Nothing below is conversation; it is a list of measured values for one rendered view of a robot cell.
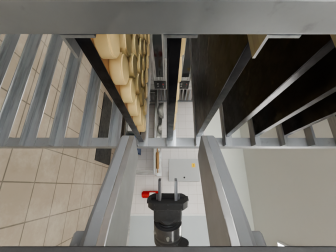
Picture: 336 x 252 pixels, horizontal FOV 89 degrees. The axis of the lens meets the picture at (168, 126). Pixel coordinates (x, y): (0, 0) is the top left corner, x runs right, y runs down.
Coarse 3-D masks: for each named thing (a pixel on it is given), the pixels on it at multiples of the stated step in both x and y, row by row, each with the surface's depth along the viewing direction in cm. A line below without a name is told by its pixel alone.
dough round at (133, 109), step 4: (136, 96) 38; (136, 100) 37; (128, 104) 37; (132, 104) 37; (136, 104) 37; (128, 108) 37; (132, 108) 37; (136, 108) 37; (132, 112) 38; (136, 112) 38
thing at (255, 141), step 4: (248, 120) 56; (248, 124) 56; (252, 124) 54; (248, 128) 56; (252, 128) 54; (252, 132) 54; (252, 136) 54; (252, 140) 54; (256, 140) 55; (252, 144) 54; (256, 144) 54; (260, 144) 54
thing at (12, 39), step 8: (8, 40) 68; (16, 40) 69; (0, 48) 65; (8, 48) 68; (0, 56) 65; (8, 56) 66; (0, 64) 65; (8, 64) 65; (0, 72) 64; (0, 80) 62
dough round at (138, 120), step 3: (141, 108) 45; (141, 111) 45; (141, 114) 45; (135, 117) 43; (138, 117) 43; (141, 117) 45; (135, 120) 43; (138, 120) 43; (141, 120) 45; (135, 123) 44; (138, 123) 44; (141, 123) 45
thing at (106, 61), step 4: (92, 40) 20; (104, 60) 24; (108, 60) 25; (104, 64) 24; (108, 64) 25; (108, 68) 25; (108, 72) 25; (116, 88) 29; (120, 96) 32; (132, 116) 43
